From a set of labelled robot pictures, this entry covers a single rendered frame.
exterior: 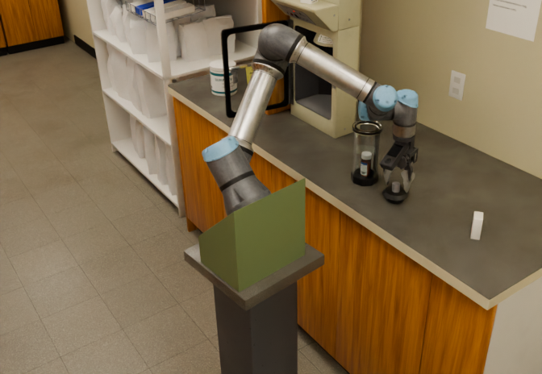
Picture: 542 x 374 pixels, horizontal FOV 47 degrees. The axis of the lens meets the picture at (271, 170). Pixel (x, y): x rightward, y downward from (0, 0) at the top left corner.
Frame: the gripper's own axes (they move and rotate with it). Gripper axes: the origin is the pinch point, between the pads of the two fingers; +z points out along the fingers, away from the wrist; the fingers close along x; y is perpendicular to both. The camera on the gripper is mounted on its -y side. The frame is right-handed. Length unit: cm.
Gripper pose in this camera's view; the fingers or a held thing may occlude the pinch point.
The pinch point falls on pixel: (395, 187)
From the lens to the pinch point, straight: 224.0
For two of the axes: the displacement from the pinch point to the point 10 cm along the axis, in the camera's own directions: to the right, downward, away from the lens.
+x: -7.6, -3.0, 5.7
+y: 6.4, -3.9, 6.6
